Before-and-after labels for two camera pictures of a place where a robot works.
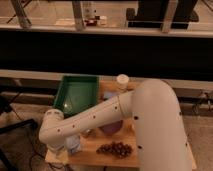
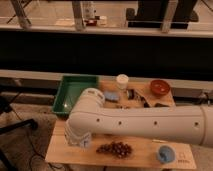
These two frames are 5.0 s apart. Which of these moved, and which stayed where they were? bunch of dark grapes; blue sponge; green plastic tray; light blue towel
Moved: light blue towel
Stayed: green plastic tray; blue sponge; bunch of dark grapes
